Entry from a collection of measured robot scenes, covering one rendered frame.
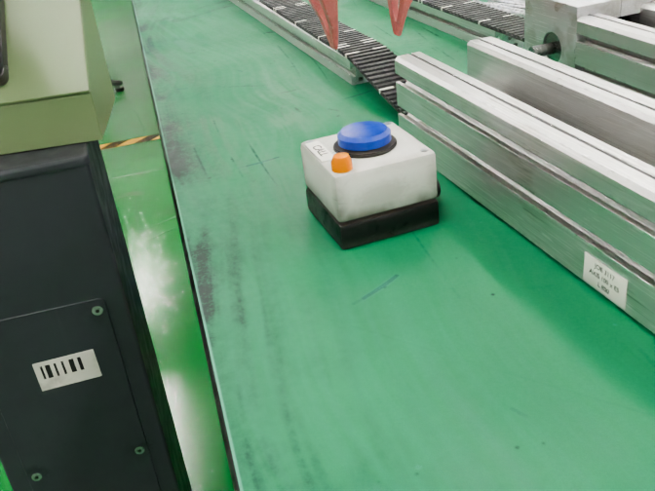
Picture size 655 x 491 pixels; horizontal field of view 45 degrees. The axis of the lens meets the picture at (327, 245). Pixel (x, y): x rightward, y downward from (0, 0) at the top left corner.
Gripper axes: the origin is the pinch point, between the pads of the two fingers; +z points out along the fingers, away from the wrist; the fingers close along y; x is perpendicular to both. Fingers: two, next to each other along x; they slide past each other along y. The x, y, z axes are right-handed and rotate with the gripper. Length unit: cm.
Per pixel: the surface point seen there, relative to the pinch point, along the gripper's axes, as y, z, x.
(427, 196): -10.5, 3.0, -35.2
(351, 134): -14.6, -1.6, -31.6
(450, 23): 17.9, 4.6, 13.1
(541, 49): 12.2, 0.7, -16.1
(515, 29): 17.7, 2.3, -2.8
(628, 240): -6, 1, -51
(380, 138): -13.0, -1.4, -33.0
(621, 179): -6, -3, -50
